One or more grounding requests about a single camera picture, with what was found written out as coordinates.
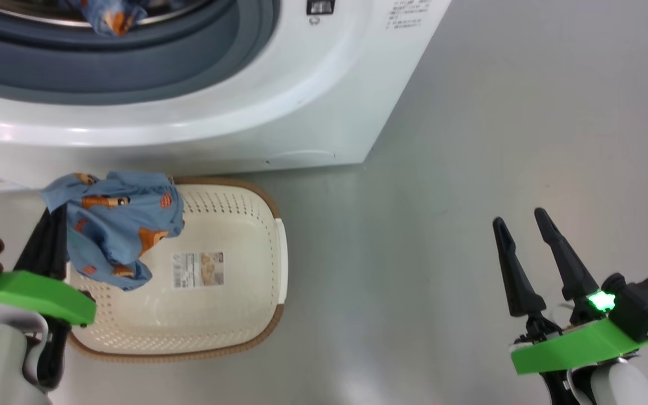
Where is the blue fox print garment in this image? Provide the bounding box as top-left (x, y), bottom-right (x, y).
top-left (39, 171), bottom-right (186, 292)

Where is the grey rubber door gasket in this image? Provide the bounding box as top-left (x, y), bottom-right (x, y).
top-left (0, 0), bottom-right (281, 106)

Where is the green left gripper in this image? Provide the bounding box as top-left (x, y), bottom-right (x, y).
top-left (0, 204), bottom-right (98, 392)

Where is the cream laundry basket brown rim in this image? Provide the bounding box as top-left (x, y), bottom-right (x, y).
top-left (64, 177), bottom-right (290, 363)

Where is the round white filter cover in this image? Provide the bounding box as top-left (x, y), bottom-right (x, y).
top-left (267, 148), bottom-right (338, 166)

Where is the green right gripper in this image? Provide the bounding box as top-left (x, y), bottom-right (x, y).
top-left (492, 207), bottom-right (648, 405)

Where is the steel perforated washer drum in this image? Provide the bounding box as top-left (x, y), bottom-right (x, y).
top-left (0, 0), bottom-right (213, 30)

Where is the white front-load washing machine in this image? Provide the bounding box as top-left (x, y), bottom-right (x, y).
top-left (0, 0), bottom-right (453, 190)

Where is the paper label inside basket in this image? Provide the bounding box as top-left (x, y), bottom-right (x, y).
top-left (172, 251), bottom-right (226, 290)

